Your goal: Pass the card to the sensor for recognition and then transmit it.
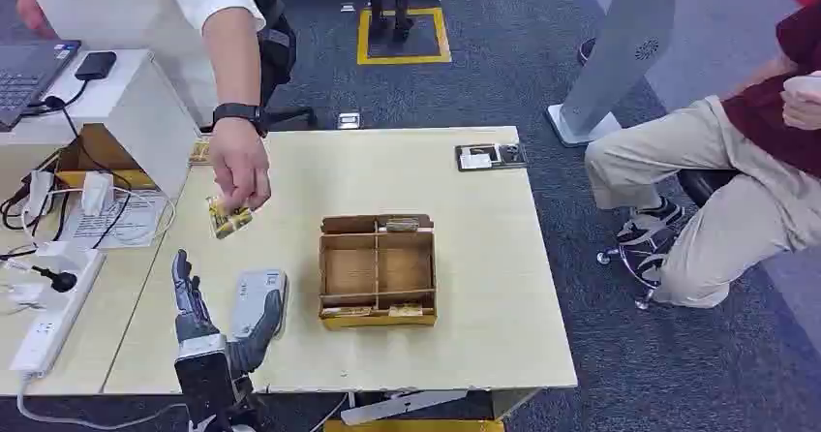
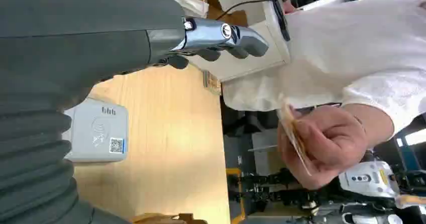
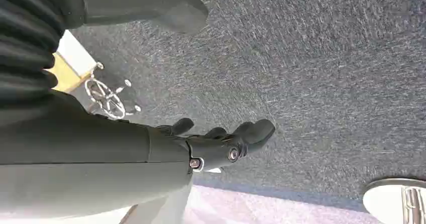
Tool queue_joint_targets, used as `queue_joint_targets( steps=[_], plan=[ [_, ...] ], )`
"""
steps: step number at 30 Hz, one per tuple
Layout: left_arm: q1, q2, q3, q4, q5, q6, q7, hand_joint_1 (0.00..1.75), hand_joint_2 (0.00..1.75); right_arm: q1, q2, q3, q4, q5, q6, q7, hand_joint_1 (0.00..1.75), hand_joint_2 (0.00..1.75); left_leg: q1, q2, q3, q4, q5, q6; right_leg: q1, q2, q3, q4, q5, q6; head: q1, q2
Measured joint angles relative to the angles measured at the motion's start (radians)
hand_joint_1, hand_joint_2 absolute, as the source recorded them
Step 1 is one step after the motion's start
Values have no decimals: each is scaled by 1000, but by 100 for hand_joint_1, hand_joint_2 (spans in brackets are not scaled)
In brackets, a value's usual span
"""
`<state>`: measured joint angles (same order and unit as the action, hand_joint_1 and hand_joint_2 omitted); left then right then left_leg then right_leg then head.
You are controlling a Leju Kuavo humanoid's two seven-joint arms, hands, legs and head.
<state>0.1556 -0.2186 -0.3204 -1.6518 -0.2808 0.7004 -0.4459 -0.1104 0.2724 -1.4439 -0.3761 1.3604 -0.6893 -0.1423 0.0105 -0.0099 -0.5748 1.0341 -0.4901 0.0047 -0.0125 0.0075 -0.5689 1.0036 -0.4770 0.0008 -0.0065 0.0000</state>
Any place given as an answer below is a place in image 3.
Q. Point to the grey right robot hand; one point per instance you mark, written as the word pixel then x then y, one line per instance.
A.
pixel 83 156

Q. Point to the pale table with wooden edge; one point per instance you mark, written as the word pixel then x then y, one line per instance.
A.
pixel 75 54

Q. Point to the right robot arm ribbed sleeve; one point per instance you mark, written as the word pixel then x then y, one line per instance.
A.
pixel 23 32

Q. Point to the round metal stand base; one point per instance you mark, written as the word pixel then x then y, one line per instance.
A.
pixel 386 202

